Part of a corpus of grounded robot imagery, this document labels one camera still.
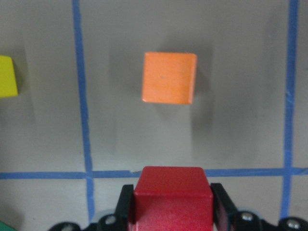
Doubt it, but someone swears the orange wooden block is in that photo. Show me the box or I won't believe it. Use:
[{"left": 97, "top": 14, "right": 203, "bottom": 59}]
[{"left": 142, "top": 52, "right": 197, "bottom": 104}]

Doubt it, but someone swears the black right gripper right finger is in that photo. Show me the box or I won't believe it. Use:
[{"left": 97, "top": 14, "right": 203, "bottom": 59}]
[{"left": 210, "top": 183, "right": 308, "bottom": 231}]

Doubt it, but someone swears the yellow wooden block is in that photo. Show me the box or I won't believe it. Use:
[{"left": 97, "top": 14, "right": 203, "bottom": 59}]
[{"left": 0, "top": 55, "right": 18, "bottom": 98}]

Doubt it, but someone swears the red wooden block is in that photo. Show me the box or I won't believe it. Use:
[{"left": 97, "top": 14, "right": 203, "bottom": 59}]
[{"left": 128, "top": 166, "right": 214, "bottom": 231}]

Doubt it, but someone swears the green wooden block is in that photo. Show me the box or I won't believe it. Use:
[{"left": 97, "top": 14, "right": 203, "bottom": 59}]
[{"left": 0, "top": 222, "right": 16, "bottom": 231}]

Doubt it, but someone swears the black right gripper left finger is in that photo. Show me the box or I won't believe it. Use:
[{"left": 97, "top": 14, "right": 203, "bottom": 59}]
[{"left": 49, "top": 184, "right": 134, "bottom": 231}]

